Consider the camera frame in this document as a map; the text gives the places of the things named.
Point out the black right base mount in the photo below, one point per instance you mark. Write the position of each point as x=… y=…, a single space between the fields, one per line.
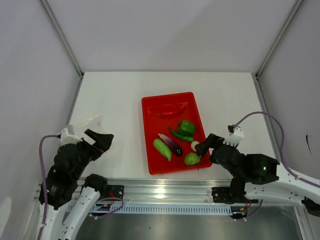
x=229 y=196

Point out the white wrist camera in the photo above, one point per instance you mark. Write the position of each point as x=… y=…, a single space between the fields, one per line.
x=236 y=135
x=67 y=136

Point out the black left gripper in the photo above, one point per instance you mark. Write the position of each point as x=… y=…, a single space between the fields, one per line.
x=103 y=141

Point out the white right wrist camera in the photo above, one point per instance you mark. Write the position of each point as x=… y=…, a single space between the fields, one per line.
x=236 y=135

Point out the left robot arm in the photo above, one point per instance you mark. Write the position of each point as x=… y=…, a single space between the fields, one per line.
x=61 y=181

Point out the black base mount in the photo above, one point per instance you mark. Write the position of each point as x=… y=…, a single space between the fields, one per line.
x=116 y=191
x=229 y=196

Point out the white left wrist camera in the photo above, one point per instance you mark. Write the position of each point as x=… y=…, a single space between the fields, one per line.
x=67 y=136

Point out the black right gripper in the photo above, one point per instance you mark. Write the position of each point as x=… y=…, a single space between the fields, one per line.
x=212 y=141

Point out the green custard apple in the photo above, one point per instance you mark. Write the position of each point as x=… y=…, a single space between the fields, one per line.
x=192 y=159

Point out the white slotted cable duct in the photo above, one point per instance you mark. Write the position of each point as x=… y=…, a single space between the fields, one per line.
x=162 y=209

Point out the green bell pepper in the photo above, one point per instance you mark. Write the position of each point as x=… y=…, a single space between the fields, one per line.
x=186 y=128

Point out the red chili pepper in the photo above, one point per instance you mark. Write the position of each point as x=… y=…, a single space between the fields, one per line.
x=172 y=112

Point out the red plastic tray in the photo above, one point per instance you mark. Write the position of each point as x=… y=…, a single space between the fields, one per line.
x=171 y=123

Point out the purple eggplant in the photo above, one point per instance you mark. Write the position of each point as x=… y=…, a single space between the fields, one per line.
x=172 y=145

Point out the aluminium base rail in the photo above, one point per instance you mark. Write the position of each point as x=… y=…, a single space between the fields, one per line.
x=196 y=192

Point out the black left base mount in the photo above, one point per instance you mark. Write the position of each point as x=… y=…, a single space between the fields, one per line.
x=116 y=191

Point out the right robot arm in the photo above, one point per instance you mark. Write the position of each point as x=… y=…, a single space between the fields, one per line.
x=257 y=177

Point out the clear dotted zip bag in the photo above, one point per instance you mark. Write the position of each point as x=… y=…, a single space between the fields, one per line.
x=93 y=123

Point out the white egg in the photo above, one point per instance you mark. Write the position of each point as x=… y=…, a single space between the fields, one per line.
x=193 y=145

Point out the green chili pepper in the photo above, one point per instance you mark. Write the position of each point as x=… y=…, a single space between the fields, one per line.
x=184 y=138

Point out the light green cucumber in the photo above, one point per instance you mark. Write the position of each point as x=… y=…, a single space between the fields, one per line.
x=162 y=148

